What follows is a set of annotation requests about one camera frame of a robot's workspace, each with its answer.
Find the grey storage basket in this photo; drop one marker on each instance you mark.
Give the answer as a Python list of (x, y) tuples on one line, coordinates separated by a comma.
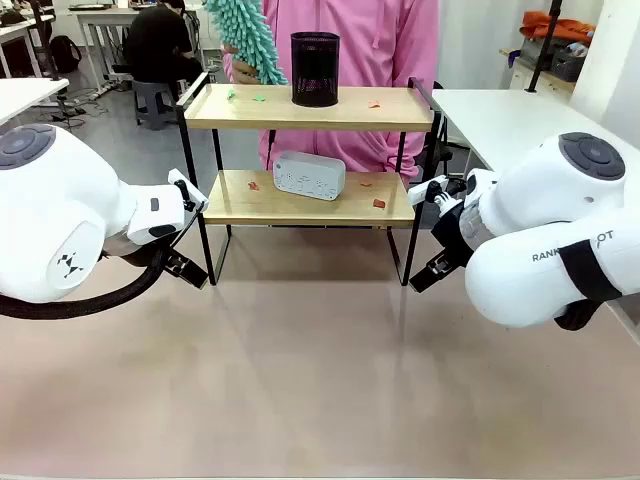
[(567, 62)]

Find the grey plastic stool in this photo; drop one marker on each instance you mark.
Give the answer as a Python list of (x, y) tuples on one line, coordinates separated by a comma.
[(152, 102)]

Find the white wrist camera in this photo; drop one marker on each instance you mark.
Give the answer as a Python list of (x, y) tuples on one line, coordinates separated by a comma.
[(186, 189), (425, 190)]

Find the white side table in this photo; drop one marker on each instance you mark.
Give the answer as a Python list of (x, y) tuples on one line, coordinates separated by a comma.
[(25, 95)]

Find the black backpack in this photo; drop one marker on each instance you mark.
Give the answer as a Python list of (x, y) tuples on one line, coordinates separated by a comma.
[(65, 52)]

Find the wooden two-tier metal shelf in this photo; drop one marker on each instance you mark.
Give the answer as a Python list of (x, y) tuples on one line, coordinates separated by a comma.
[(310, 115)]

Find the white digital clock speaker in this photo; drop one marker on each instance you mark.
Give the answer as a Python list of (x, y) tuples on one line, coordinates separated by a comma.
[(310, 175)]

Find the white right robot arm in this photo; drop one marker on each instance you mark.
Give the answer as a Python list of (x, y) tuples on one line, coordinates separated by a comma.
[(530, 200)]

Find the person in pink hoodie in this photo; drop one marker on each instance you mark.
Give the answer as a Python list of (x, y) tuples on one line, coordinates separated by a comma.
[(380, 50)]

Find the white background desk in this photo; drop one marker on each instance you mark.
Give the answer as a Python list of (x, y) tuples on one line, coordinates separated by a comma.
[(100, 15)]

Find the large white table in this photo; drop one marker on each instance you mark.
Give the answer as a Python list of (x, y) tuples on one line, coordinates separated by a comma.
[(500, 120)]

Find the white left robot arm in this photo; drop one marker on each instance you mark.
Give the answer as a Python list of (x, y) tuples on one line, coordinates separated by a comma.
[(60, 200)]

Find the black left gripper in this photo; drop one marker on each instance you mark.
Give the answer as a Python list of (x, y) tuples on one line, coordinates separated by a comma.
[(142, 255)]

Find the teal chenille duster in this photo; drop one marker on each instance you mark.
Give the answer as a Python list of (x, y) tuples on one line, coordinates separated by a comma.
[(245, 30)]

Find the person's right hand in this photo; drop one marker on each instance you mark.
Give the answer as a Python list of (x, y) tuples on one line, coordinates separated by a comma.
[(246, 71)]

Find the black mesh pen holder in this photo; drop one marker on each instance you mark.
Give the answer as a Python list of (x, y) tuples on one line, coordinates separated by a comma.
[(315, 65)]

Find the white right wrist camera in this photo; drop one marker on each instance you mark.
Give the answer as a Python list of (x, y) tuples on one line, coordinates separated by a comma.
[(425, 190)]

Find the person in black clothes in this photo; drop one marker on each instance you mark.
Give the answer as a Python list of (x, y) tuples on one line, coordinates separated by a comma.
[(155, 45)]

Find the orange cloth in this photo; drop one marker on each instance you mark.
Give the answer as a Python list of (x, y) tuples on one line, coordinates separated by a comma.
[(555, 25)]

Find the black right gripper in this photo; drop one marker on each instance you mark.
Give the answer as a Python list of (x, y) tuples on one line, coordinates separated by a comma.
[(450, 230)]

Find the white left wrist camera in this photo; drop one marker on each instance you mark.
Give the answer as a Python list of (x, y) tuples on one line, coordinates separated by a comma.
[(186, 189)]

